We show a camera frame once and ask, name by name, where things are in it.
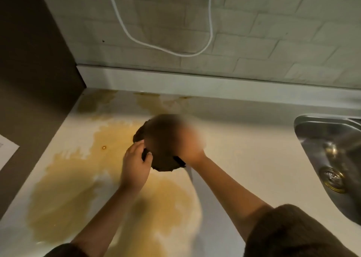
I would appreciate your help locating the person's right hand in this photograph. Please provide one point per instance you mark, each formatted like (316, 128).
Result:
(180, 141)

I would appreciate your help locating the person's left hand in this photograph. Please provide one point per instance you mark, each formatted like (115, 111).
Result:
(135, 169)

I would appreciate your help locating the dark brown cleaning cloth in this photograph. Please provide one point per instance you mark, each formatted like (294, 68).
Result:
(163, 163)

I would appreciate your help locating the person's left forearm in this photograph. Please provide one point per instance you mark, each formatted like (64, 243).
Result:
(104, 220)

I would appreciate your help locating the person's right forearm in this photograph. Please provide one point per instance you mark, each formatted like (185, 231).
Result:
(225, 189)

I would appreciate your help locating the white countertop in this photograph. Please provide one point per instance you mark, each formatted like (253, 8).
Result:
(253, 158)

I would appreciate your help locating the white backsplash ledge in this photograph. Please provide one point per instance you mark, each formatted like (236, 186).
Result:
(197, 83)

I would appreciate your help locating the brown liquid spill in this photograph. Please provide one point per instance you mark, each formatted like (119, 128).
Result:
(62, 194)

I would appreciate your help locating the white paper notice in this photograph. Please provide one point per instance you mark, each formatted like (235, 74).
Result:
(7, 152)

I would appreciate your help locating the brown knit sweater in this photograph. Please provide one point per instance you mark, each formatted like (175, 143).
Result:
(287, 231)

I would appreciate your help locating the dark brown side panel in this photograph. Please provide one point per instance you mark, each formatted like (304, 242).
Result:
(33, 68)

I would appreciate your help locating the brass sink drain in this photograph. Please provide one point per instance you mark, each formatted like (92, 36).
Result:
(333, 180)

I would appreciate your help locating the stainless steel sink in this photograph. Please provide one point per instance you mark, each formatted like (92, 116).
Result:
(338, 141)

